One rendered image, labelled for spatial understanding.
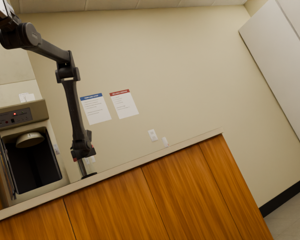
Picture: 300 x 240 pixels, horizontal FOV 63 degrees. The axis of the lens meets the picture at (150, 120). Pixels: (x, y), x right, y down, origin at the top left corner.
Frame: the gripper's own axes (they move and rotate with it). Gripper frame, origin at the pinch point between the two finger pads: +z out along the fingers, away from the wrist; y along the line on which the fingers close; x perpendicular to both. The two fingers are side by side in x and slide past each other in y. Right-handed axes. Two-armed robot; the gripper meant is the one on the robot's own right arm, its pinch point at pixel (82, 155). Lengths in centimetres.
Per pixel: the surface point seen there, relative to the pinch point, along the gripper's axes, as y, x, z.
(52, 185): 20.8, 10.5, 7.3
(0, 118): 37, -35, 0
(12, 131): 32.8, -29.0, 6.9
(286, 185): -212, 96, 50
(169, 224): -28, 56, -19
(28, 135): 24.8, -24.1, 8.9
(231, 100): -196, -17, 49
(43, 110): 13.2, -35.2, 0.1
